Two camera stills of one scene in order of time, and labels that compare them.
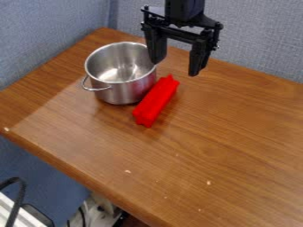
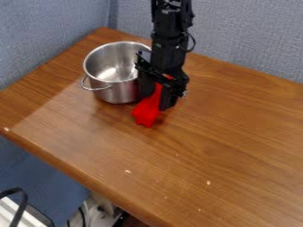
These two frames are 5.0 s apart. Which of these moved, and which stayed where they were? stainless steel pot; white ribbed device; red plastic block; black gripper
Moved: black gripper
Stayed: stainless steel pot; white ribbed device; red plastic block
